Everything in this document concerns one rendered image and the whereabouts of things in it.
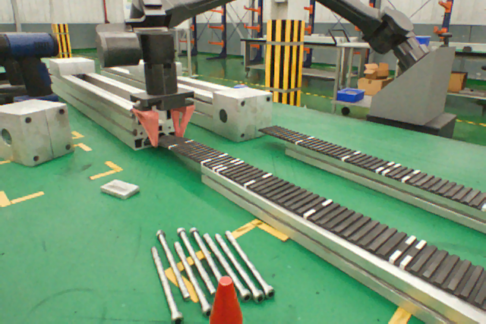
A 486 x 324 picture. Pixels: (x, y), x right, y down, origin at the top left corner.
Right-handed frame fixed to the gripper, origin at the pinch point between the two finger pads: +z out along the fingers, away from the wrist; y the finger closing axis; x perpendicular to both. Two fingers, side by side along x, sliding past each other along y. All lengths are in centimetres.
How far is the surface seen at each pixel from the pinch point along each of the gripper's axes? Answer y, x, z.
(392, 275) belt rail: 2.9, 46.2, 0.3
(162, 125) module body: -1.7, -4.7, -1.4
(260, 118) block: -20.2, 4.6, -1.0
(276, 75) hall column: -257, -217, 37
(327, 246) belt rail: 2.2, 38.8, 1.7
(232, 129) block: -13.9, 2.8, 0.4
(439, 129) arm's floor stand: -61, 28, 5
